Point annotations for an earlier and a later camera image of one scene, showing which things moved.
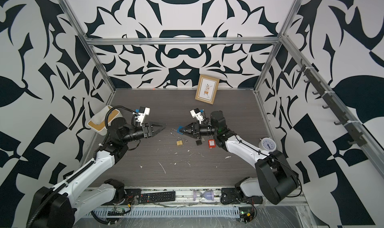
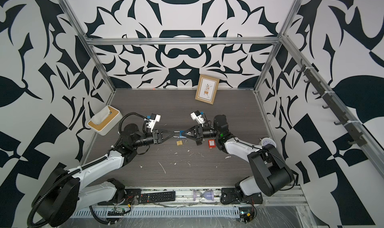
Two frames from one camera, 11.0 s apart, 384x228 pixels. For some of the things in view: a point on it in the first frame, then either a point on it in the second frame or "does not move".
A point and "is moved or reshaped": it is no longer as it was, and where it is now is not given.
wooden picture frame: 207,89 does not move
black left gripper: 157,130 -> 157,138
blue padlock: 180,130 is moved or reshaped
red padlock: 212,143 does not move
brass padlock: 179,142 does not move
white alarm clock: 267,144 does not move
